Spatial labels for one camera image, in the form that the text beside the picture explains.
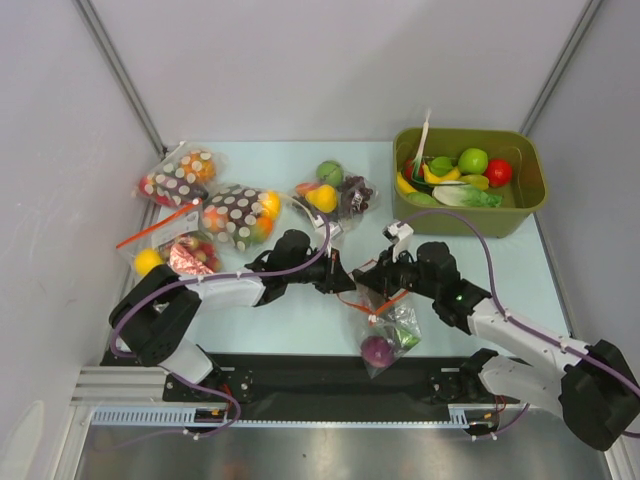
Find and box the yellow fake banana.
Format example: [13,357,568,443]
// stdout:
[396,167,462,194]

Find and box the yellow fake lemon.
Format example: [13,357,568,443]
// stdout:
[133,248,164,277]

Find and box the white cable duct strip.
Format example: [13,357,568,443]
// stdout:
[91,403,499,430]

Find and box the polka dot bag far left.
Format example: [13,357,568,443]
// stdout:
[134,141,228,209]

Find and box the clear bag with grapes pear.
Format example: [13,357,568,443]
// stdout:
[291,159,379,232]

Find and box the yellow fake pear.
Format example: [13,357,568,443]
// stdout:
[305,184,338,213]

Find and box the orange-zip bag with lemon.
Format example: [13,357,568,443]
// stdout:
[116,200,222,278]

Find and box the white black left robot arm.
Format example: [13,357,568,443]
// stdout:
[109,229,356,400]

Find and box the green fake apple in bin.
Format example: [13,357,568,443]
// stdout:
[457,148,489,175]

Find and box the polka dot bag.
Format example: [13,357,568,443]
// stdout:
[202,183,282,252]
[134,141,228,209]

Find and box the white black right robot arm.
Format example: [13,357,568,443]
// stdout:
[355,242,639,451]

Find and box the olive green plastic bin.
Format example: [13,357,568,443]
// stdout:
[393,127,547,238]

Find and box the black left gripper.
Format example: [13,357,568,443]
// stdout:
[284,246,356,294]

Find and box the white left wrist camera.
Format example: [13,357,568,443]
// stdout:
[312,215,344,249]

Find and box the fake napa cabbage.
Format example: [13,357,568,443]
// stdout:
[432,184,502,208]

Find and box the red fake tomato in bin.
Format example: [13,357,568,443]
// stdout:
[484,158,513,188]

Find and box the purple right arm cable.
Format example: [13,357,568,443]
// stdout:
[394,208,640,441]

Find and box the polka dot bag middle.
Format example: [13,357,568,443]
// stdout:
[202,183,282,252]

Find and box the purple fake onion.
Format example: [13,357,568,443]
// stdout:
[360,336,395,368]

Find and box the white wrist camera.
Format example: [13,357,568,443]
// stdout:
[383,220,414,262]
[312,215,344,249]

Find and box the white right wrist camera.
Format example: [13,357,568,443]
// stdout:
[383,220,414,262]

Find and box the fake green onion stalk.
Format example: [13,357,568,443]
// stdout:
[412,107,432,178]

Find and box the clear orange-zip plastic bag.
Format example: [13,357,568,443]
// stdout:
[337,286,422,379]

